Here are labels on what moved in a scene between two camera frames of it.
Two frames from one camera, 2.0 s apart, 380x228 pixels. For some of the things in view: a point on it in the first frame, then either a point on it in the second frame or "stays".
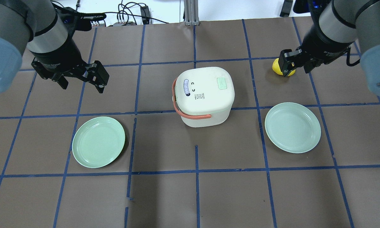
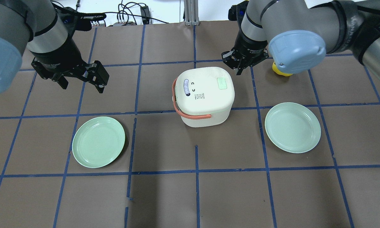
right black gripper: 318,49 -> 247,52
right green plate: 293,127 stays
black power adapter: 145,14 stays
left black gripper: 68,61 stays
